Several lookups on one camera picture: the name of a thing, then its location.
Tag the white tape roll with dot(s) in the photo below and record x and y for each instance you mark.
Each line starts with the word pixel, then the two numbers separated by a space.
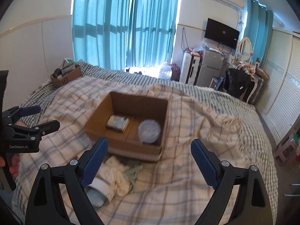
pixel 99 193

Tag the white socks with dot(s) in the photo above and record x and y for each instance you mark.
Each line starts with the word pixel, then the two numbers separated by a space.
pixel 113 173

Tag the black jacket on chair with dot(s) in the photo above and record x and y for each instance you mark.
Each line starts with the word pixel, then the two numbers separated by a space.
pixel 236 82

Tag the white louvered wardrobe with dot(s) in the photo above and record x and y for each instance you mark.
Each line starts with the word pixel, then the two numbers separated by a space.
pixel 279 102

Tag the pink plastic stool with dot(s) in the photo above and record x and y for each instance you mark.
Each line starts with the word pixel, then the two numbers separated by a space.
pixel 286 149

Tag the middle teal curtain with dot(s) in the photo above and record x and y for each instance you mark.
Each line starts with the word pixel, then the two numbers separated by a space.
pixel 151 31

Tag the white plastic bag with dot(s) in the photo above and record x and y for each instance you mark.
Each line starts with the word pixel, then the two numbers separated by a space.
pixel 165 71

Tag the teal curtain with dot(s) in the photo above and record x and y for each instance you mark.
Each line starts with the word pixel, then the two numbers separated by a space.
pixel 100 32
pixel 259 29
pixel 151 31

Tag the silver mini fridge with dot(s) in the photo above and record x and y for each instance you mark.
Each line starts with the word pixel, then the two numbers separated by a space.
pixel 211 65

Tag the plaid blanket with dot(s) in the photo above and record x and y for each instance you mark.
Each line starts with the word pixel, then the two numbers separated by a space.
pixel 155 124

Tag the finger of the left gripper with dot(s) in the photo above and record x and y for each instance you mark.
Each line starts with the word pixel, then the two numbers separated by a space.
pixel 39 130
pixel 17 112

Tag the white suitcase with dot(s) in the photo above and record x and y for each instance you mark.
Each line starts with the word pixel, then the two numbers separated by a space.
pixel 189 68

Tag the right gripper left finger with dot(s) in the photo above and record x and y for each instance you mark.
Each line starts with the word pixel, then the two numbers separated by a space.
pixel 46 204

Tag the open cardboard box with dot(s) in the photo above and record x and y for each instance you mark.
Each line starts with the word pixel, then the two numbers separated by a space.
pixel 136 108

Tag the oval vanity mirror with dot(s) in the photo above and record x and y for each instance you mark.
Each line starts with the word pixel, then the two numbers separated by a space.
pixel 244 50

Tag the green checked bed sheet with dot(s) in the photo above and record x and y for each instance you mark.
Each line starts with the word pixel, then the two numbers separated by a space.
pixel 206 93

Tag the left teal curtain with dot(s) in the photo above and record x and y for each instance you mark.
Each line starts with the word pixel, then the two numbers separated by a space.
pixel 100 32

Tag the clear plastic round container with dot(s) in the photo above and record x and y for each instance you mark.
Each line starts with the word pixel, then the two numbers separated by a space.
pixel 149 131

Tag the small cardboard box with clutter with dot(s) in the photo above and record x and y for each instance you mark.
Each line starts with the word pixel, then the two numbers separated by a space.
pixel 68 71

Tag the black wall television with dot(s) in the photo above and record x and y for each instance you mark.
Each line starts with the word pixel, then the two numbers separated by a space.
pixel 221 33

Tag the right teal curtain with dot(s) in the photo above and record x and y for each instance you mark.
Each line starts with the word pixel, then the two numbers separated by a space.
pixel 259 29

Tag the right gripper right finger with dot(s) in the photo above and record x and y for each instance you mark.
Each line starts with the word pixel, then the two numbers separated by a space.
pixel 252 204

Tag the blue white tissue pack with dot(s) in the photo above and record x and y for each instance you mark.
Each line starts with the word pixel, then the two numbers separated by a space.
pixel 117 123

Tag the person's left hand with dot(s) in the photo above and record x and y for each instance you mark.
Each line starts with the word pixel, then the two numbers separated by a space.
pixel 14 167

